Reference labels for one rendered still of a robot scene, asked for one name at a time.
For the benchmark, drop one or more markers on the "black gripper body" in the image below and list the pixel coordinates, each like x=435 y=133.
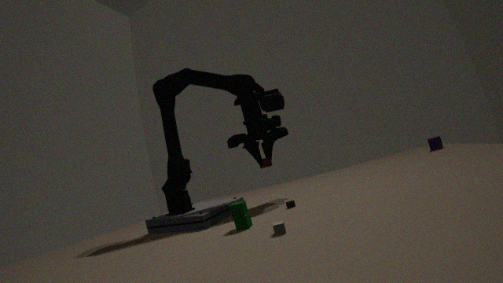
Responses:
x=255 y=135

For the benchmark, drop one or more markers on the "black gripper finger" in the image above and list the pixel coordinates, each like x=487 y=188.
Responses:
x=253 y=148
x=268 y=147

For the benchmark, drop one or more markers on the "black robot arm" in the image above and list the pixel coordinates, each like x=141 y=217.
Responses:
x=242 y=86

